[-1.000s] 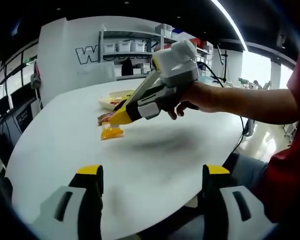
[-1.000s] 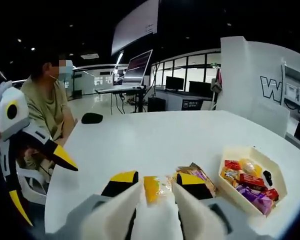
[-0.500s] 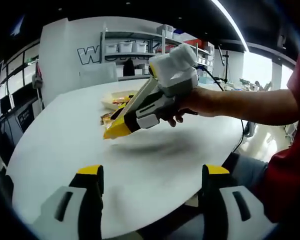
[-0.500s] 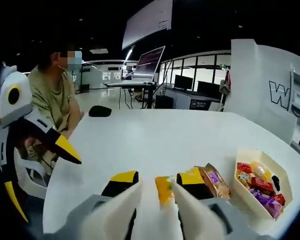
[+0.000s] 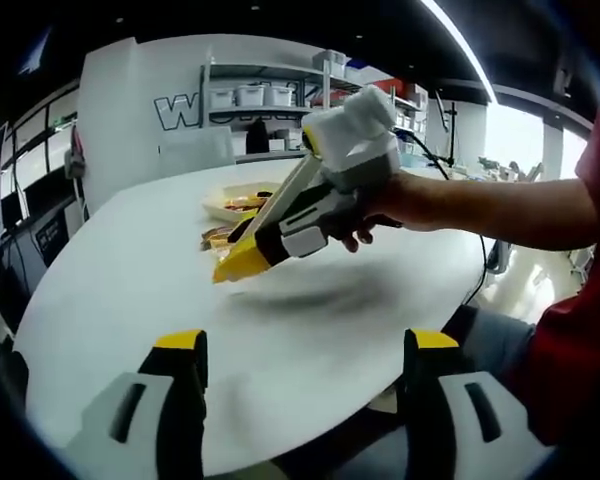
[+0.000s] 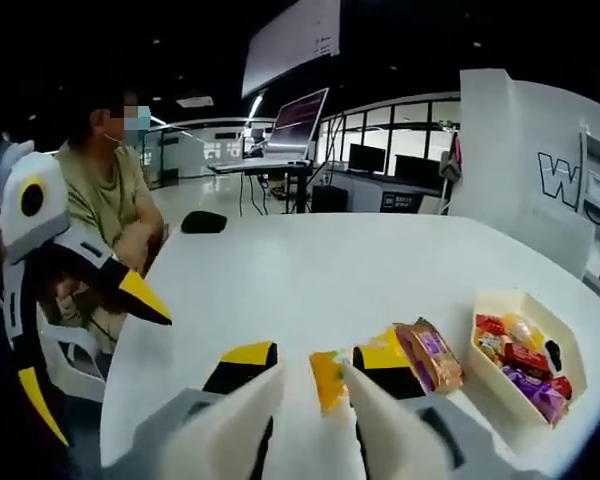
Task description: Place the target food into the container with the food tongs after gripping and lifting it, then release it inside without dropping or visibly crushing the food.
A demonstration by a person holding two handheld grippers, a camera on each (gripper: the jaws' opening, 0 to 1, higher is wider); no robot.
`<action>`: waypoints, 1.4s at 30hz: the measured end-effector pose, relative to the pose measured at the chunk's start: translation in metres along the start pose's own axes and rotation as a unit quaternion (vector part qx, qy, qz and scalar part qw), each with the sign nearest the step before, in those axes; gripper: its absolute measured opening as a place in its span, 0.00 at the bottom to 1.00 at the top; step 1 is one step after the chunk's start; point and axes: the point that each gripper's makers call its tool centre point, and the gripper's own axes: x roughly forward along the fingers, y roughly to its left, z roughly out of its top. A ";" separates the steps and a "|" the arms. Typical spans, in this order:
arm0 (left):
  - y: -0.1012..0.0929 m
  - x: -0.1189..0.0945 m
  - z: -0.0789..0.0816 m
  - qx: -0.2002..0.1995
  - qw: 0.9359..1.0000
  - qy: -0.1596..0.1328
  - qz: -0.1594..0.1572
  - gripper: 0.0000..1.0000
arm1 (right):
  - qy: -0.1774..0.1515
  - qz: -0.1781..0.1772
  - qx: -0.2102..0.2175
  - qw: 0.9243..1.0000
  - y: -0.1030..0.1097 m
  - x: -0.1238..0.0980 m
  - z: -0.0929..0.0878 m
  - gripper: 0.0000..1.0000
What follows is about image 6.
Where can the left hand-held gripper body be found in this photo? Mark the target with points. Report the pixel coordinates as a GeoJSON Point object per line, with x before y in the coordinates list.
{"type": "Point", "coordinates": [45, 220]}

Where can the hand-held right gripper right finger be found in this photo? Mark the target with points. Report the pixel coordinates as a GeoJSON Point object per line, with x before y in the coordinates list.
{"type": "Point", "coordinates": [385, 380]}

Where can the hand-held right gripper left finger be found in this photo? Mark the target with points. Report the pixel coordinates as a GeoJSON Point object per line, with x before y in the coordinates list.
{"type": "Point", "coordinates": [240, 380]}

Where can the white food tongs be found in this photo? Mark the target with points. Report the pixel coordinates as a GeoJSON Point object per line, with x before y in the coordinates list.
{"type": "Point", "coordinates": [240, 425]}

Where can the brown purple food packet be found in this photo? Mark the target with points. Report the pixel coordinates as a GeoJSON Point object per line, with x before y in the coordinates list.
{"type": "Point", "coordinates": [430, 360]}
{"type": "Point", "coordinates": [535, 392]}

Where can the small brown food packet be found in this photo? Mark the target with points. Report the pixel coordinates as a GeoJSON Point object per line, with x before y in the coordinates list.
{"type": "Point", "coordinates": [490, 346]}

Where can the small red food packet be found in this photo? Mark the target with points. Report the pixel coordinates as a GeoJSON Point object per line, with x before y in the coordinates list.
{"type": "Point", "coordinates": [487, 323]}

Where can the cream plastic container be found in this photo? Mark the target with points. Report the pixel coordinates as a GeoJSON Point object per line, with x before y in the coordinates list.
{"type": "Point", "coordinates": [505, 300]}

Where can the small yellow white food packet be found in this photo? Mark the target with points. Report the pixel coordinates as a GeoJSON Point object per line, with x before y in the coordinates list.
{"type": "Point", "coordinates": [522, 327]}

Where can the black food candy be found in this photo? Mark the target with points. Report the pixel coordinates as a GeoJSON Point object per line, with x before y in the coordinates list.
{"type": "Point", "coordinates": [553, 352]}

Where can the black pouch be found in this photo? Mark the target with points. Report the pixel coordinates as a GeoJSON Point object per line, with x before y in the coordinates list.
{"type": "Point", "coordinates": [205, 222]}

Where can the white counter with black panel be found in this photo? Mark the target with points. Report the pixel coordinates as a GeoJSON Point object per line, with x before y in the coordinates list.
{"type": "Point", "coordinates": [385, 197]}

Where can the black computer tower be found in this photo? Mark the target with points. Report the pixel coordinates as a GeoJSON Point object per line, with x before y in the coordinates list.
{"type": "Point", "coordinates": [330, 197]}

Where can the ceiling air vent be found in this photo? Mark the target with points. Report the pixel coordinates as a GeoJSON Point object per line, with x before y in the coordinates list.
{"type": "Point", "coordinates": [195, 101]}

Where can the standing desk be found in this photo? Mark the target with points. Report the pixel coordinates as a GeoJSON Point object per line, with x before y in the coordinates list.
{"type": "Point", "coordinates": [265, 167]}

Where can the black desk monitor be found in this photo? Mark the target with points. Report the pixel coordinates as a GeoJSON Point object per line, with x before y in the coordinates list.
{"type": "Point", "coordinates": [367, 157]}
{"type": "Point", "coordinates": [415, 169]}

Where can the ceiling light strip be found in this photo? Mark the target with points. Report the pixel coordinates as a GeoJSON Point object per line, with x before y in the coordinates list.
{"type": "Point", "coordinates": [256, 106]}

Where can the hanging red grey jacket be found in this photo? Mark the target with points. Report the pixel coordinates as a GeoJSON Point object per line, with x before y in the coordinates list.
{"type": "Point", "coordinates": [452, 160]}

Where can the large tilted monitor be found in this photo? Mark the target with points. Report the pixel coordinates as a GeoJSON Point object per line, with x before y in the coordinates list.
{"type": "Point", "coordinates": [297, 125]}

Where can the white storage bin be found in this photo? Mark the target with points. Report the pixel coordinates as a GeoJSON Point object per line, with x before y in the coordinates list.
{"type": "Point", "coordinates": [597, 187]}

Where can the hanging projection screen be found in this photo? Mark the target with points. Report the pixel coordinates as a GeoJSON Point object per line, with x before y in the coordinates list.
{"type": "Point", "coordinates": [290, 45]}

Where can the metal shelf rack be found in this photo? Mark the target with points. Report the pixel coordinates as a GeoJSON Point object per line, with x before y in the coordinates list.
{"type": "Point", "coordinates": [582, 150]}

